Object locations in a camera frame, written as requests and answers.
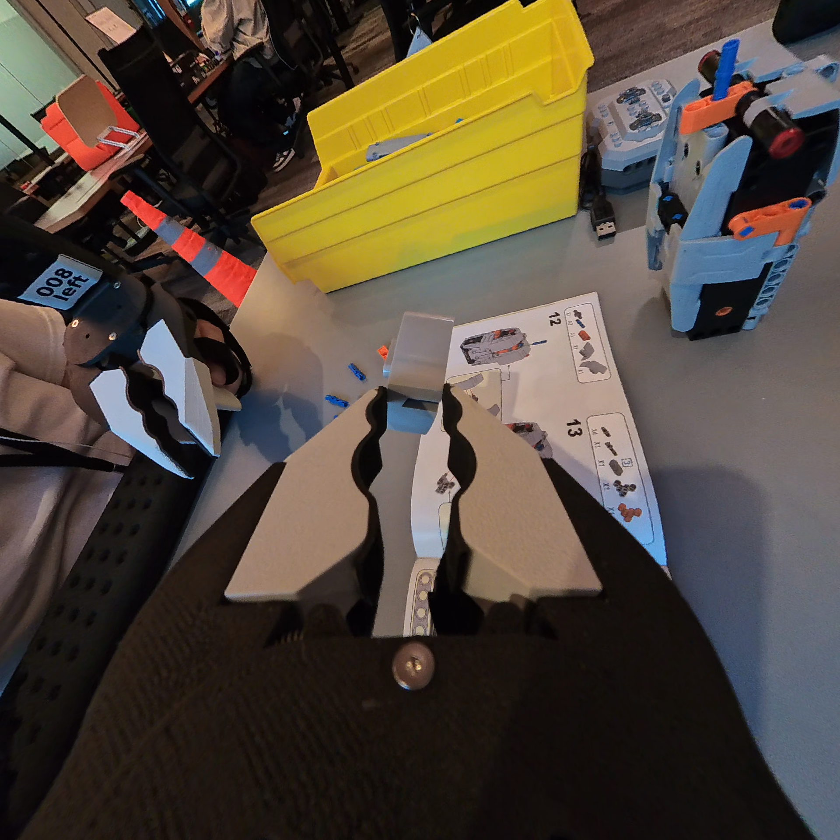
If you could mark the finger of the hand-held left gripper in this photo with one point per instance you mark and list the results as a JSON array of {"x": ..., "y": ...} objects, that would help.
[
  {"x": 124, "y": 410},
  {"x": 187, "y": 394}
]

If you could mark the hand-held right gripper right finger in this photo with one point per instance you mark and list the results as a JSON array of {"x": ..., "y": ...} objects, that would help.
[{"x": 525, "y": 525}]

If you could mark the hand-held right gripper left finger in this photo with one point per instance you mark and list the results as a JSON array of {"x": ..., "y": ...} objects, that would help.
[{"x": 302, "y": 525}]

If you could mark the white instruction booklet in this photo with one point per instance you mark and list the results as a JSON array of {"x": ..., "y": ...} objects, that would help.
[{"x": 590, "y": 407}]

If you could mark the grey curved panel brick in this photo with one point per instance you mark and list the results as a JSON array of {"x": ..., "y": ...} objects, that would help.
[{"x": 420, "y": 354}]

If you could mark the yellow plastic bin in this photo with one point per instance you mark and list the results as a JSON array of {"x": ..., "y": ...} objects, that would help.
[{"x": 426, "y": 197}]

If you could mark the partly built toy robot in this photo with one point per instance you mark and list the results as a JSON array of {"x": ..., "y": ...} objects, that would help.
[{"x": 715, "y": 262}]

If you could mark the grey desk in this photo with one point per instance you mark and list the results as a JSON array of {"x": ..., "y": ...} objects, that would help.
[{"x": 722, "y": 426}]

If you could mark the person's left hand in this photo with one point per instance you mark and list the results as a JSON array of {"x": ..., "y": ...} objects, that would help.
[{"x": 220, "y": 354}]

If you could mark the person's light shirt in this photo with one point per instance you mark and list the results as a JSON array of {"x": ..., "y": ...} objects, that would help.
[{"x": 39, "y": 525}]

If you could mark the orange plastic box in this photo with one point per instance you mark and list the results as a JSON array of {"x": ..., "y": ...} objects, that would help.
[{"x": 85, "y": 124}]

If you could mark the black usb dongle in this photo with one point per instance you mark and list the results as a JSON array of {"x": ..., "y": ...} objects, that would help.
[{"x": 600, "y": 216}]

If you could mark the grey battery box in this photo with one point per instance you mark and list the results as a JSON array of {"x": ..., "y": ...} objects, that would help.
[{"x": 623, "y": 131}]

